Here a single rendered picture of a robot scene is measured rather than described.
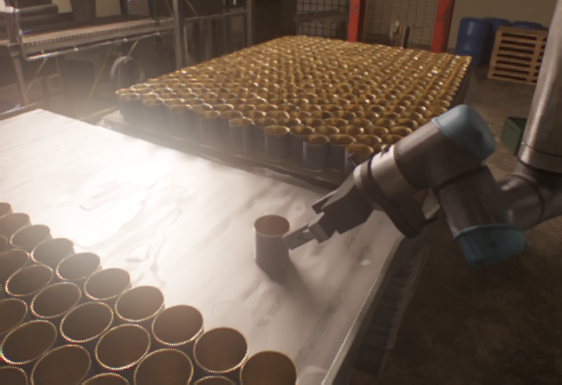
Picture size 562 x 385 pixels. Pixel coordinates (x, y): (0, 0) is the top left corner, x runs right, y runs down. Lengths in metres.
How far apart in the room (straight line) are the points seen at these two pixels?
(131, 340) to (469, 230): 0.46
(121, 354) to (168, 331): 0.07
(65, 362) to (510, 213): 0.58
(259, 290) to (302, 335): 0.12
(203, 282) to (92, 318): 0.20
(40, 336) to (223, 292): 0.28
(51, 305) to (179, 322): 0.20
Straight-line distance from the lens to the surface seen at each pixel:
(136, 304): 0.65
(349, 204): 0.54
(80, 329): 0.65
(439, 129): 0.51
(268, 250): 0.71
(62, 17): 5.06
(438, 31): 2.38
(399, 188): 0.54
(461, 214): 0.50
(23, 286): 0.75
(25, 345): 0.66
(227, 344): 0.58
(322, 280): 0.73
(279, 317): 0.66
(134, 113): 1.43
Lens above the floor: 1.58
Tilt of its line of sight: 26 degrees down
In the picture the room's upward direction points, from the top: 1 degrees clockwise
